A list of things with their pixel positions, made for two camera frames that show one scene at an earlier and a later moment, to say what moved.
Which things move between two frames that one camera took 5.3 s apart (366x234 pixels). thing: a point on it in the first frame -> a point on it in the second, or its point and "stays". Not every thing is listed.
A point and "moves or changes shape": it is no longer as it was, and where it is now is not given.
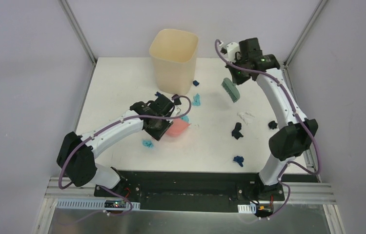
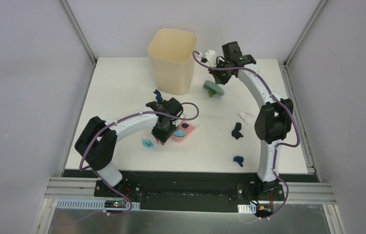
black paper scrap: (235, 132) stays
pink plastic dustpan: (177, 126) moves or changes shape
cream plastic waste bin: (174, 53) stays
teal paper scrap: (148, 143) stays
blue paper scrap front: (239, 160) stays
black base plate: (193, 191) stays
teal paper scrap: (196, 100) -> (179, 133)
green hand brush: (231, 89) -> (213, 87)
